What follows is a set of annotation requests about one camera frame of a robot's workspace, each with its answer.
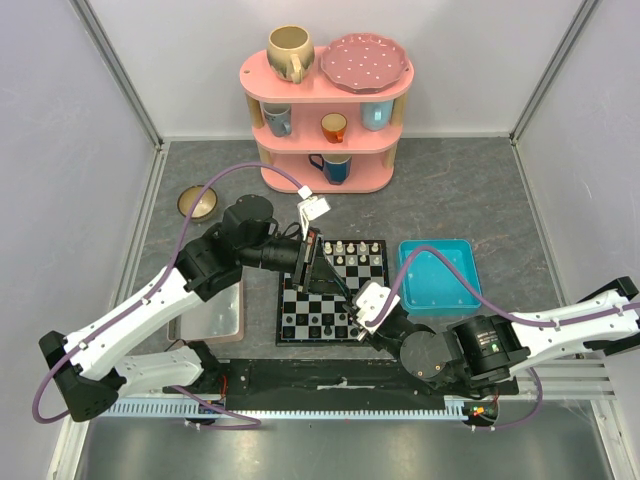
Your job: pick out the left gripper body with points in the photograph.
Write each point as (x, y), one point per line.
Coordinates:
(305, 261)

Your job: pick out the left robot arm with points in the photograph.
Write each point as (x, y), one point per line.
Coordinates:
(90, 367)

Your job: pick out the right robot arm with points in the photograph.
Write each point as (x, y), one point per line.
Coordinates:
(471, 357)

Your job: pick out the black white chess board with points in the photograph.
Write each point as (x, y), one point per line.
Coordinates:
(291, 302)

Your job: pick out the blue plastic bin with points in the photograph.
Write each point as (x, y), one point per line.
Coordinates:
(429, 288)

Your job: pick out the dark blue mug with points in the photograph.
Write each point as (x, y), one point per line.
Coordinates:
(335, 167)

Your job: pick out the pink metal tray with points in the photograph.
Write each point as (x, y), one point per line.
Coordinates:
(220, 320)

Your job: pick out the pink three-tier shelf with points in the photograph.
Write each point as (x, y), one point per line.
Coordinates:
(373, 152)

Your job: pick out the orange cup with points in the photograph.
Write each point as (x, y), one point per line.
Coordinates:
(333, 126)

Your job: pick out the brown ceramic bowl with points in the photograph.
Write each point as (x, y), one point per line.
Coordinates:
(205, 206)

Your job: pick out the grey mug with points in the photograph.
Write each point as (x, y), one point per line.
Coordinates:
(278, 118)

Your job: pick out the light blue mug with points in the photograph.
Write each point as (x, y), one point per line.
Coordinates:
(376, 115)

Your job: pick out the pink dotted plate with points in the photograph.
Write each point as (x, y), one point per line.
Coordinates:
(364, 63)

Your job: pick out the beige ceramic mug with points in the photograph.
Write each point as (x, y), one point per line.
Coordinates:
(290, 53)

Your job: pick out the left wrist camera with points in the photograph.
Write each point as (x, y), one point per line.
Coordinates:
(310, 208)

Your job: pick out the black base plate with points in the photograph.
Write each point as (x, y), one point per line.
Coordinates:
(316, 383)

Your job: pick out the white cable duct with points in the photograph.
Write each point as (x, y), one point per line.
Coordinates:
(179, 406)

